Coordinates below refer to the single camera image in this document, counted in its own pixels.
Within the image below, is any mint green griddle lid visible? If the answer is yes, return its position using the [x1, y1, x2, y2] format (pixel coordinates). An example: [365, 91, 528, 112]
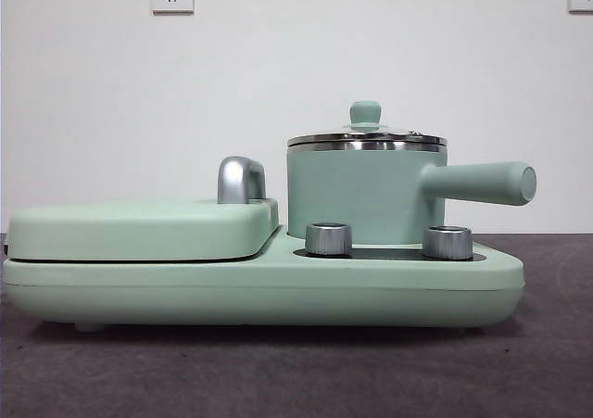
[6, 156, 281, 262]

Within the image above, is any mint green pot with handle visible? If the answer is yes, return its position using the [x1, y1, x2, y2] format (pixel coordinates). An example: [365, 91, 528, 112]
[284, 140, 537, 247]

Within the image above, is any glass pot lid green knob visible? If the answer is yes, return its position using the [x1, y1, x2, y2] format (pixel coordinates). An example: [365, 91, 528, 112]
[284, 100, 449, 152]

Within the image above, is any silver control knob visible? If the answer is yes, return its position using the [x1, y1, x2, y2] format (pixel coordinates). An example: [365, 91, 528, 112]
[304, 222, 353, 256]
[422, 225, 473, 260]

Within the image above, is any mint green breakfast machine base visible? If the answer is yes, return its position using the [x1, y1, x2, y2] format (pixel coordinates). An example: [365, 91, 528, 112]
[1, 225, 526, 334]

